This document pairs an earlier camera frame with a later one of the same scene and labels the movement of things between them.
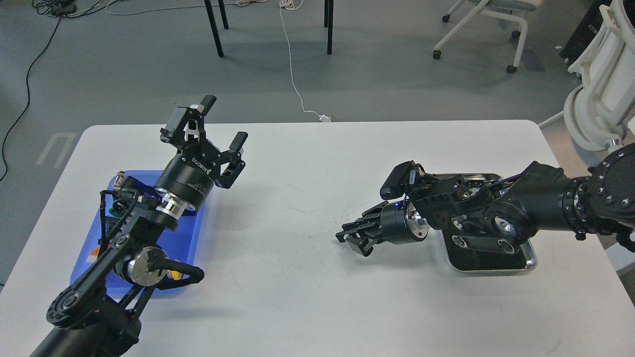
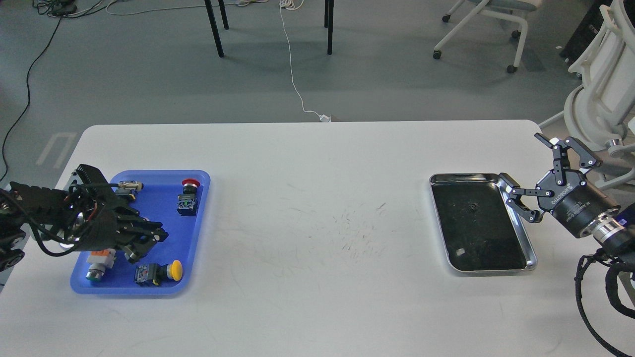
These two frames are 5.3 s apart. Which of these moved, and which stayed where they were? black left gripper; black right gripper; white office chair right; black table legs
Moved: black left gripper; black right gripper
Stayed: black table legs; white office chair right
